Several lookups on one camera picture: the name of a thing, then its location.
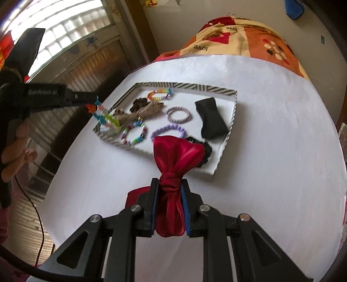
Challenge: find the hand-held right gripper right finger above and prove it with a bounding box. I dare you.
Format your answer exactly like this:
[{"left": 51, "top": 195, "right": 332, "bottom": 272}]
[{"left": 180, "top": 179, "right": 314, "bottom": 282}]

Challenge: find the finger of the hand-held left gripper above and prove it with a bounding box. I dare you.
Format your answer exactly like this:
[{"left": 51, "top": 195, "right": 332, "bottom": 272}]
[{"left": 66, "top": 91, "right": 100, "bottom": 107}]

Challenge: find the tan lace bow with bell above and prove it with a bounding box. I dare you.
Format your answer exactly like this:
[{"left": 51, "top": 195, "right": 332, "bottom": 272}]
[{"left": 112, "top": 101, "right": 165, "bottom": 126}]

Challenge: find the black padded hair band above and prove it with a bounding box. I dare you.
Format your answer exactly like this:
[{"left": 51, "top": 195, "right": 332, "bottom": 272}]
[{"left": 195, "top": 99, "right": 229, "bottom": 140}]

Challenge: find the brown scrunchie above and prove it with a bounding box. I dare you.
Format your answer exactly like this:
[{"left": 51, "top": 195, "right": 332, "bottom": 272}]
[{"left": 129, "top": 98, "right": 153, "bottom": 113}]

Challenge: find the wooden slatted door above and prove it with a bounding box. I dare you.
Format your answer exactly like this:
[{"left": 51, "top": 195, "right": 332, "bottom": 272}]
[{"left": 26, "top": 26, "right": 141, "bottom": 169}]

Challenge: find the rainbow faceted bead bracelet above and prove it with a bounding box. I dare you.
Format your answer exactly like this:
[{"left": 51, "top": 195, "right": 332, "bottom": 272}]
[{"left": 147, "top": 87, "right": 173, "bottom": 101}]

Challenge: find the thin black cable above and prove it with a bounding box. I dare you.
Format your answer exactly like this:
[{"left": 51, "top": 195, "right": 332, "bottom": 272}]
[{"left": 13, "top": 174, "right": 45, "bottom": 258}]

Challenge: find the purple bead bracelet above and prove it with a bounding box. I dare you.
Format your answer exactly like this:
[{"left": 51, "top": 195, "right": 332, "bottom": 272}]
[{"left": 150, "top": 124, "right": 187, "bottom": 139}]

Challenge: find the red window poster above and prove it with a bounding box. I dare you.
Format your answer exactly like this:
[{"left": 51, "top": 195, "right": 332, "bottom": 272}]
[{"left": 0, "top": 30, "right": 15, "bottom": 71}]

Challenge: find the glass block window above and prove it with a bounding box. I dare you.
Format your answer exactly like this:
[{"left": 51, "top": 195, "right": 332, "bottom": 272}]
[{"left": 26, "top": 0, "right": 116, "bottom": 75}]

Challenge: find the striped cardboard box tray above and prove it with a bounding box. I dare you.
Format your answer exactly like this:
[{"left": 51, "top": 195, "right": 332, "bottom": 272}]
[{"left": 93, "top": 82, "right": 239, "bottom": 183}]

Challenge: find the blue cloth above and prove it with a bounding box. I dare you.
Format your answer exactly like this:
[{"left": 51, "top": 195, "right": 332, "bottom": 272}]
[{"left": 284, "top": 0, "right": 306, "bottom": 20}]

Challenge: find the black scrunchie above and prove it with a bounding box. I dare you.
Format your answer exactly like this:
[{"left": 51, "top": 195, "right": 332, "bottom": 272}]
[{"left": 185, "top": 136, "right": 214, "bottom": 168}]

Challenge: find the purple white woven bracelet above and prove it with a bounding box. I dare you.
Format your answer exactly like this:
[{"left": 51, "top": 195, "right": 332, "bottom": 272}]
[{"left": 165, "top": 106, "right": 192, "bottom": 123}]

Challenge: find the red satin bow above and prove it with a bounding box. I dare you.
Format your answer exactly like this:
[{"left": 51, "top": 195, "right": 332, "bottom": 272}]
[{"left": 127, "top": 136, "right": 205, "bottom": 237}]

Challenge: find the printed blanket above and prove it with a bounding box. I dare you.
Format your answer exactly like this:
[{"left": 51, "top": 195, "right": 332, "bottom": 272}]
[{"left": 154, "top": 16, "right": 310, "bottom": 80}]

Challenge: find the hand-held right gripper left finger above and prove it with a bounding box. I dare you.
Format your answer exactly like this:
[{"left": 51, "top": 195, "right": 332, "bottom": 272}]
[{"left": 38, "top": 177, "right": 160, "bottom": 282}]

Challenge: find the person's left hand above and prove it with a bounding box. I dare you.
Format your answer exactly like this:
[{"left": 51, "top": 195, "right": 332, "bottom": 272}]
[{"left": 1, "top": 119, "right": 38, "bottom": 183}]

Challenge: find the multicoloured round bead bracelet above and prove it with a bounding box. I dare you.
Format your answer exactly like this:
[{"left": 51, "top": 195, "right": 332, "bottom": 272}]
[{"left": 120, "top": 121, "right": 149, "bottom": 146}]

